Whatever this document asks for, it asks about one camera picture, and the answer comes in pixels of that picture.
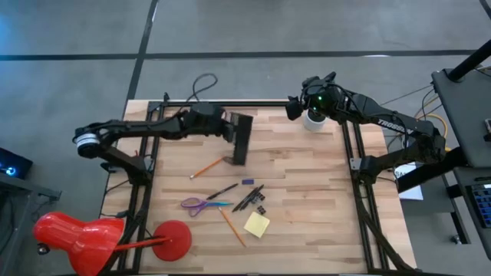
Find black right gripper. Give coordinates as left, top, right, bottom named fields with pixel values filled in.
left=285, top=71, right=352, bottom=121

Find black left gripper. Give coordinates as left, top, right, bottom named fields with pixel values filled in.
left=186, top=102, right=236, bottom=143

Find black mesh desk organizer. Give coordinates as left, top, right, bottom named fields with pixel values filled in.
left=222, top=112, right=255, bottom=167

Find orange pencil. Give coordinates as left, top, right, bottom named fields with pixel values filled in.
left=189, top=156, right=226, bottom=180
left=217, top=206, right=247, bottom=248

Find purple and teal scissors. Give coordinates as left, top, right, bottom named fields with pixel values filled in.
left=180, top=196, right=234, bottom=219

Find yellow sticky note pad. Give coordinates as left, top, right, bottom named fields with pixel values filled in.
left=243, top=211, right=271, bottom=239

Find green plant in white pot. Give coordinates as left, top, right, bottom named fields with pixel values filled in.
left=303, top=109, right=328, bottom=133

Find white paper sheet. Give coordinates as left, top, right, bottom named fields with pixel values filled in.
left=393, top=160, right=425, bottom=202

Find black desk crossbar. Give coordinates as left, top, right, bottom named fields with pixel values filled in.
left=394, top=147, right=467, bottom=195

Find grey desk top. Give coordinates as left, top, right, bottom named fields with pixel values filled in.
left=431, top=67, right=491, bottom=169

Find red desk lamp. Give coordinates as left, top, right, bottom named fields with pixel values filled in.
left=32, top=211, right=193, bottom=276

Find black pole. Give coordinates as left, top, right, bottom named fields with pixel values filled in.
left=447, top=39, right=491, bottom=84

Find grey metal stand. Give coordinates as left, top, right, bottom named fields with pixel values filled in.
left=0, top=172, right=62, bottom=276

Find black device with blue light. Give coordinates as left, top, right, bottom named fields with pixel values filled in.
left=0, top=147, right=34, bottom=180

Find grey keyboard desk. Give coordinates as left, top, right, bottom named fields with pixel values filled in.
left=452, top=166, right=491, bottom=261

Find black looped cable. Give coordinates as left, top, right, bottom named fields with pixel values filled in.
left=186, top=72, right=219, bottom=113

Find thin black floor cable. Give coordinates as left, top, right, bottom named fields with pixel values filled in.
left=379, top=84, right=434, bottom=107

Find yellow cable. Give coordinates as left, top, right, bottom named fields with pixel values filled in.
left=416, top=112, right=453, bottom=153

